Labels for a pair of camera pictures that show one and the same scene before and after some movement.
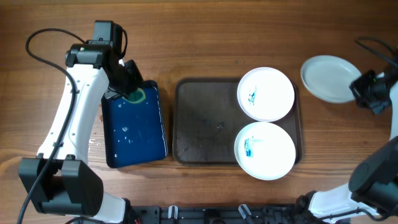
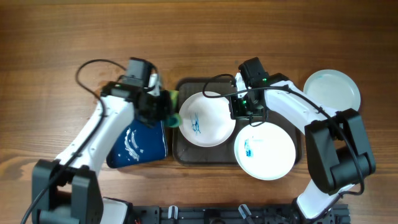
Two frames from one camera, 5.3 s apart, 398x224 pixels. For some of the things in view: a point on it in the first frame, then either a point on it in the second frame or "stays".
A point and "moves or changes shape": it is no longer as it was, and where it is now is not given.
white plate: [265, 94] moves or changes shape
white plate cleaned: [329, 78] moves or changes shape
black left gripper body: [122, 83] → [155, 109]
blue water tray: [134, 132] stays
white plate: [265, 150] stays
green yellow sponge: [136, 96] moves or changes shape
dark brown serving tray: [207, 120] stays
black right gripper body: [361, 93] → [234, 107]
